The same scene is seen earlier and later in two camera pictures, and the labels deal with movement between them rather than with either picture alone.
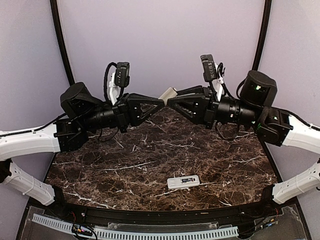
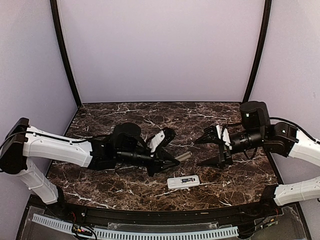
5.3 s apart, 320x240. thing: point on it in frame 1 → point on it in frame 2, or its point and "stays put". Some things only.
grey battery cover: x=169 y=93 → x=184 y=156
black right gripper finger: x=191 y=90 → x=210 y=135
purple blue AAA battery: x=189 y=179 stays put
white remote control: x=183 y=182 stays put
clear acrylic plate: x=200 y=225 stays put
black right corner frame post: x=266 y=24 stays put
